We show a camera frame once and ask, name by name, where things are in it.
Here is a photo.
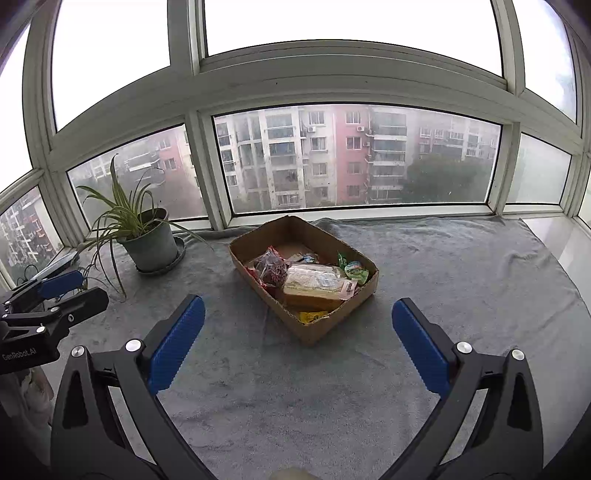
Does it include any grey fleece blanket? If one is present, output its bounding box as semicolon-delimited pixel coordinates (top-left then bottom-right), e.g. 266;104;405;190
60;217;590;479

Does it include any spider plant in green pot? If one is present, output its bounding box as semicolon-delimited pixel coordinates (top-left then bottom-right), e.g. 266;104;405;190
76;158;206;297

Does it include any brown cardboard box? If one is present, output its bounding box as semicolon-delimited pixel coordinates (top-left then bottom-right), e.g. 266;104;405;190
229;215;380;346

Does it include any green candy packet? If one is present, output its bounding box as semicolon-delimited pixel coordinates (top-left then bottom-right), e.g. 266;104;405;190
338;253;370;286

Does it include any wrapped yellow cake package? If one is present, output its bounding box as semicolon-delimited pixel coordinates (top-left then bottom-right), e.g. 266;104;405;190
281;264;358;311

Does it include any red clear snack bag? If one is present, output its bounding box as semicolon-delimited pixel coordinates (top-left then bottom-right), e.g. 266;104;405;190
246;246;288;291

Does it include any yellow small candy packet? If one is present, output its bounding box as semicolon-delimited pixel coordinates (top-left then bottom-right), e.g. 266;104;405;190
298;311;329;325

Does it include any white gloved hand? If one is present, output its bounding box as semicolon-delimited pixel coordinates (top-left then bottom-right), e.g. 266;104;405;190
1;367;54;467

